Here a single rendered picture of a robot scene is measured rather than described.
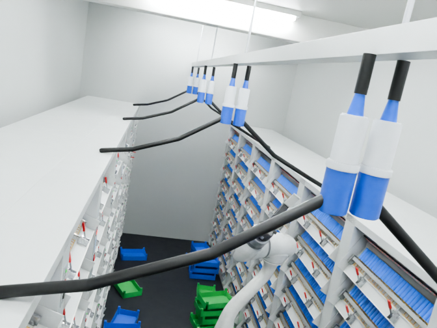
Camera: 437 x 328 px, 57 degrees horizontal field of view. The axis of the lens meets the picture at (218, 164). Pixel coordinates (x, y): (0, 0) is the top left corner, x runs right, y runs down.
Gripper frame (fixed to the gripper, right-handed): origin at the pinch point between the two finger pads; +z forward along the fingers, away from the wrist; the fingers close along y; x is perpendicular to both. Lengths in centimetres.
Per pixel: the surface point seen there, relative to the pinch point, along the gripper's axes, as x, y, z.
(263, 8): -89, 200, -40
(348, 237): 40, 44, -32
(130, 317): -15, 40, -276
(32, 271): -44, -77, 10
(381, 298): 58, 15, -21
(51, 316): -37, -74, -16
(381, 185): 1, -37, 57
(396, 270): 55, 24, -12
